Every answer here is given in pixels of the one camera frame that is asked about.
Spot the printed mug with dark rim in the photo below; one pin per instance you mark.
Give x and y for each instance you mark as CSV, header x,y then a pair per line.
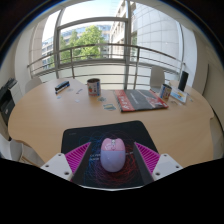
x,y
93,87

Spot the printed mug with blue band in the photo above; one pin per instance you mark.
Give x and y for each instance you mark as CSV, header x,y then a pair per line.
x,y
165,92

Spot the white and blue booklet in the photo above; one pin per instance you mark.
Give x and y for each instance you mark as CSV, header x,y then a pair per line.
x,y
179,95

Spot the black mouse pad red print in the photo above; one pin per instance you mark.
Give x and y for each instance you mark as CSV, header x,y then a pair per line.
x,y
106,130

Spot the red and dark magazine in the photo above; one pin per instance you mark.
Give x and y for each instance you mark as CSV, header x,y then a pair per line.
x,y
141,100

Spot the small teal card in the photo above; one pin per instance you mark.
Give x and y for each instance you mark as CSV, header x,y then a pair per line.
x,y
109,107

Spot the grey metal railing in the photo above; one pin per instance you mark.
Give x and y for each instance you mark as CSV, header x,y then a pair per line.
x,y
100,45

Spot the pink and lilac computer mouse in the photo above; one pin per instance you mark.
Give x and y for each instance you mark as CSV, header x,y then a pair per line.
x,y
113,155

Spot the black upright speaker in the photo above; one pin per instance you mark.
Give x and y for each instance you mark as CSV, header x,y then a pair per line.
x,y
183,81

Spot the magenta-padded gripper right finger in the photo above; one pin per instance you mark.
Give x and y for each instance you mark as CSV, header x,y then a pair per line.
x,y
165,165

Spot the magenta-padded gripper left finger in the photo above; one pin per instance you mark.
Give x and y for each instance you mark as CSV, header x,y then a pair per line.
x,y
58,165

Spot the black office printer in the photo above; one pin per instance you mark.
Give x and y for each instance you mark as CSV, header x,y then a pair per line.
x,y
7,101

